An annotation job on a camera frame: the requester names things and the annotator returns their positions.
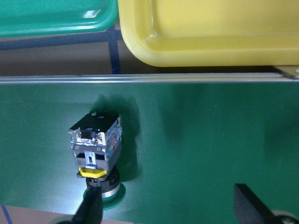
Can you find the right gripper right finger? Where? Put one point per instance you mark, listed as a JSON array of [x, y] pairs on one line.
[[248, 208]]

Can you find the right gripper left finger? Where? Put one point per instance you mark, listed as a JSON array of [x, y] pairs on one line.
[[91, 209]]

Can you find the green push button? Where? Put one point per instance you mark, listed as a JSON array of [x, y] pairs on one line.
[[96, 144]]

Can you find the green conveyor belt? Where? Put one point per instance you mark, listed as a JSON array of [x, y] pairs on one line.
[[185, 144]]

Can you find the yellow plastic tray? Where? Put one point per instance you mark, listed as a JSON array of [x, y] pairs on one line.
[[187, 33]]

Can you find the green plastic tray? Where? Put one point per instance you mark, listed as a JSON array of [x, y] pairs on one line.
[[50, 17]]

